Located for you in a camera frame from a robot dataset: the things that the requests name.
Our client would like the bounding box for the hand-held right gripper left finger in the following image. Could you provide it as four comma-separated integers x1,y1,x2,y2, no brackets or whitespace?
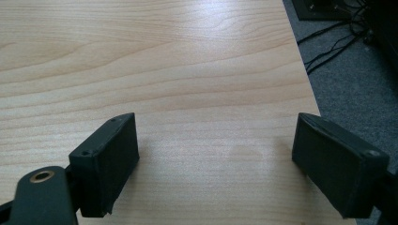
68,112,141,218

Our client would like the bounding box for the black cable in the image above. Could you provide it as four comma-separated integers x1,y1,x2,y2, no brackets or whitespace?
296,18,360,46
304,29,374,76

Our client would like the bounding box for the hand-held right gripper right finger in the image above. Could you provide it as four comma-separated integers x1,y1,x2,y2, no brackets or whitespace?
291,112,390,219

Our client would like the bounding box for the dark flat base plate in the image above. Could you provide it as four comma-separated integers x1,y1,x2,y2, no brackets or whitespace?
291,0,360,22

